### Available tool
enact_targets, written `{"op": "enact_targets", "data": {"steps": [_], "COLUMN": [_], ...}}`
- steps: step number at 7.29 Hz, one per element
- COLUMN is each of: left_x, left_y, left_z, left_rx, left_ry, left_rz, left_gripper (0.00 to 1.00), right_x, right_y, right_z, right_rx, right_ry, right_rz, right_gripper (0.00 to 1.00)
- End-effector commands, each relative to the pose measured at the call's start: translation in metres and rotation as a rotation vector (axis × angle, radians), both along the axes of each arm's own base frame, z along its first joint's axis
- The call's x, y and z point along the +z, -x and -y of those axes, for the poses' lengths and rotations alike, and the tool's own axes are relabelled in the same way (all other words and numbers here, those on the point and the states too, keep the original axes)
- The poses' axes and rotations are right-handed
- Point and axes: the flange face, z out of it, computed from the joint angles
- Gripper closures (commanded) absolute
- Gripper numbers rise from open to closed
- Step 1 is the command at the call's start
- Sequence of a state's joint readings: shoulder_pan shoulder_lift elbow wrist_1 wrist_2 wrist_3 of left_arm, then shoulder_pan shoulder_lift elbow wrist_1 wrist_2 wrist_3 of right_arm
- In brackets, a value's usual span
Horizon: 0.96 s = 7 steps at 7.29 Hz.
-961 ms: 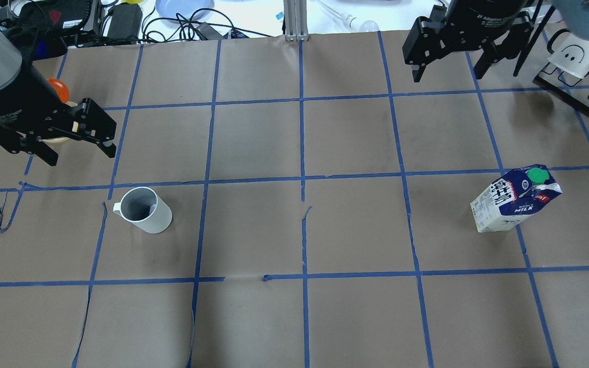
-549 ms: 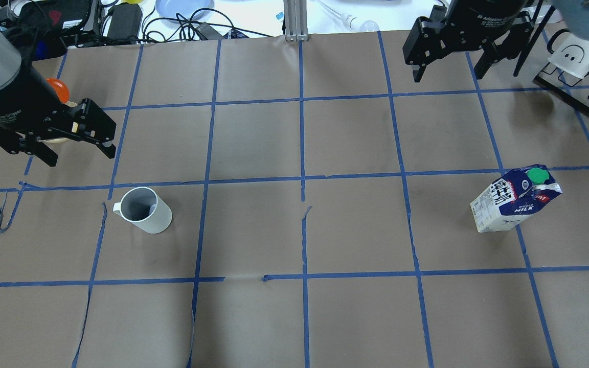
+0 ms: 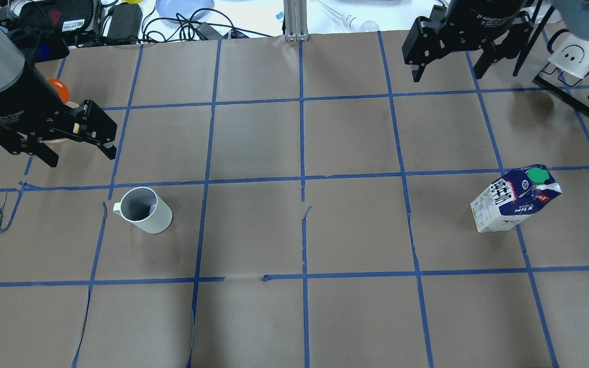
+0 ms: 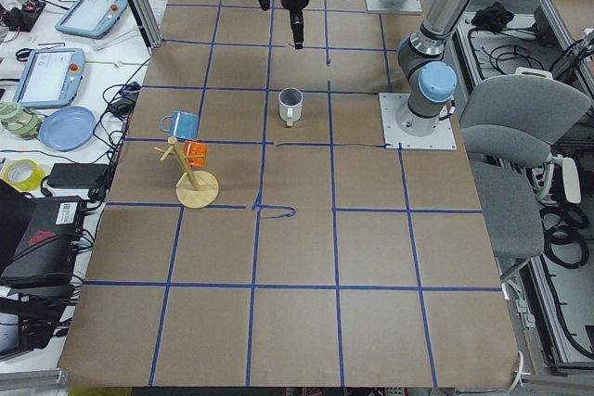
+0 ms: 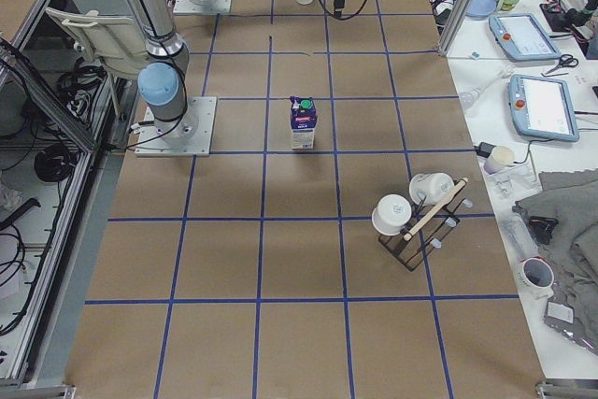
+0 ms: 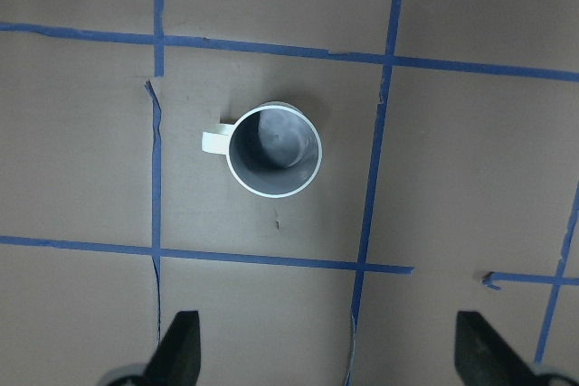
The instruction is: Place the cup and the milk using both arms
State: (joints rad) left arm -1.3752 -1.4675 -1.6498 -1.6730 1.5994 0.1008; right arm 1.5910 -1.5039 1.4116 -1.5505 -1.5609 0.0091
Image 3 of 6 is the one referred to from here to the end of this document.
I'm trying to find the black wire mug rack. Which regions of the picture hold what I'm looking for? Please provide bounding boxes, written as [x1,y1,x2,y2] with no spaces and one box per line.
[532,28,589,128]

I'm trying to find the aluminium frame post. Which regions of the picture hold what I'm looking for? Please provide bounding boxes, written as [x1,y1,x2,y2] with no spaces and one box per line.
[282,0,309,42]

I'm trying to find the black power adapter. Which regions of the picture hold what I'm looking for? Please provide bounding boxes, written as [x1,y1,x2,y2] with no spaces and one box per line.
[106,3,142,45]

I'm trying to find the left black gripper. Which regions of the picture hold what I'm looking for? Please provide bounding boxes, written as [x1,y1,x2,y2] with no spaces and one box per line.
[0,100,117,168]

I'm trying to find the orange ball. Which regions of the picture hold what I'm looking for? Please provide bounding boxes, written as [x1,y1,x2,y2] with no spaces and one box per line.
[47,78,71,103]

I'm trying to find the white smiley mug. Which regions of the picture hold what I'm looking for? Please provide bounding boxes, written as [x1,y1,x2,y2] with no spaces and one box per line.
[548,38,589,79]

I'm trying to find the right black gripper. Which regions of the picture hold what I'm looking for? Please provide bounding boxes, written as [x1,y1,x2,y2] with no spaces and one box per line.
[402,1,532,82]

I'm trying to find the blue plate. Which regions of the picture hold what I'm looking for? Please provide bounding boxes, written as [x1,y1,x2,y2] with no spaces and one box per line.
[155,1,214,23]

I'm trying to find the milk carton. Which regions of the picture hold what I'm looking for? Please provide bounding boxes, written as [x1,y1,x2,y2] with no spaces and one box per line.
[470,165,562,233]

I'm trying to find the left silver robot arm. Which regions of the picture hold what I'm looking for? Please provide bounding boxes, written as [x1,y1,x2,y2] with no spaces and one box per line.
[0,29,117,167]

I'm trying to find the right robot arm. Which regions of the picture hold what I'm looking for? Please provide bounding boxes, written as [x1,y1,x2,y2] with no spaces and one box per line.
[402,1,589,82]

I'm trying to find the light bulb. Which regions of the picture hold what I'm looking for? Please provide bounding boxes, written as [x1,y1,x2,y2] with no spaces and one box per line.
[317,1,379,32]

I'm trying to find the grey plastic cup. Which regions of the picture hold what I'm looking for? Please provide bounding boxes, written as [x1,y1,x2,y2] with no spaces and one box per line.
[112,187,173,234]

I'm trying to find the black device with label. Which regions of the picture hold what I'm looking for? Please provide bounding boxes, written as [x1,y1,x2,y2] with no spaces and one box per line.
[18,1,103,36]

